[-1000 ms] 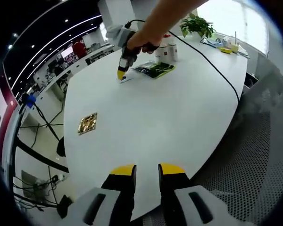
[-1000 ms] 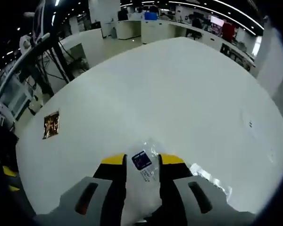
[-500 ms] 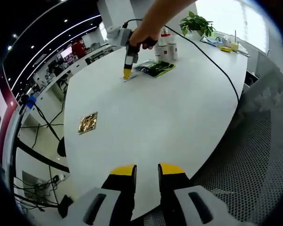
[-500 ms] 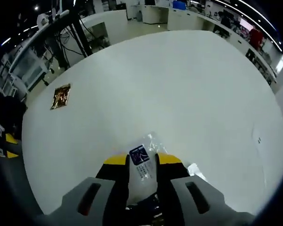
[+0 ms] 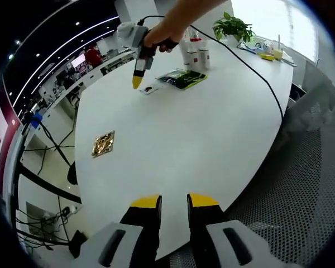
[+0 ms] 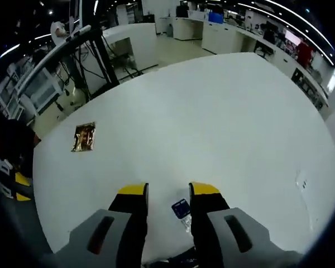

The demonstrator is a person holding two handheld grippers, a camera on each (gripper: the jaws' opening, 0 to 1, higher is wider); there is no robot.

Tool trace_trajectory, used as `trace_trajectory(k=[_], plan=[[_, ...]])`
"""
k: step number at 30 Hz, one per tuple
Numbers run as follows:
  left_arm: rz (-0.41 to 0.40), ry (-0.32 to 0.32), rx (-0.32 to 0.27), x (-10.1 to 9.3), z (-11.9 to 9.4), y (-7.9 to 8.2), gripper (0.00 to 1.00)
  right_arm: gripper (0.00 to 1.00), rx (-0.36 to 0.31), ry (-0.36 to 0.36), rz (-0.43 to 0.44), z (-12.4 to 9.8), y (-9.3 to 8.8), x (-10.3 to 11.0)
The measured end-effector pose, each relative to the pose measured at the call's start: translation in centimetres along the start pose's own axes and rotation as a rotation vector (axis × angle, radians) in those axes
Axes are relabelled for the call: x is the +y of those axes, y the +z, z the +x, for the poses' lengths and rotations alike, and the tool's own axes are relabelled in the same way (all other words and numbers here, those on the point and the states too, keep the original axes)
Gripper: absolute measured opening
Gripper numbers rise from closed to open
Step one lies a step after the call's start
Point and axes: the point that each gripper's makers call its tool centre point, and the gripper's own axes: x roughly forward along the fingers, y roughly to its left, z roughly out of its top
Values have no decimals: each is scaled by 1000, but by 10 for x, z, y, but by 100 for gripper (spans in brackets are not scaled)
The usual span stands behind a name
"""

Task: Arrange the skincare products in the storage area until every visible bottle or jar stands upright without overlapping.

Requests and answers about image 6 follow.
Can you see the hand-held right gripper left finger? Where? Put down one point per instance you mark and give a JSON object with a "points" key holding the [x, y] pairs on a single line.
{"points": [[128, 217]]}

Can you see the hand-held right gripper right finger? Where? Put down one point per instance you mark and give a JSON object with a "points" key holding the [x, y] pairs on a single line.
{"points": [[206, 217]]}

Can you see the green black skincare sachet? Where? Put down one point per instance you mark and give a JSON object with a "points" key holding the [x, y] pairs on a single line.
{"points": [[180, 209]]}

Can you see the gold skincare sachet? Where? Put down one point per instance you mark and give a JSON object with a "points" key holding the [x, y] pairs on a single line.
{"points": [[83, 136]]}

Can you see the white shelf cart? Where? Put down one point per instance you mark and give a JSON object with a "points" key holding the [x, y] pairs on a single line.
{"points": [[42, 92]]}

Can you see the white desk black legs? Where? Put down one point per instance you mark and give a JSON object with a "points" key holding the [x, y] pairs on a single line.
{"points": [[106, 64]]}

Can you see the long white counter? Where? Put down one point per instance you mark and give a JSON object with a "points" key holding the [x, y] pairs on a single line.
{"points": [[220, 36]]}

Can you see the blue box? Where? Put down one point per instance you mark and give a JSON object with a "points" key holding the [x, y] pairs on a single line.
{"points": [[215, 18]]}

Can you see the bright display screen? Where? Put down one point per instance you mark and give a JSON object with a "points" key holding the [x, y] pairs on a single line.
{"points": [[292, 36]]}

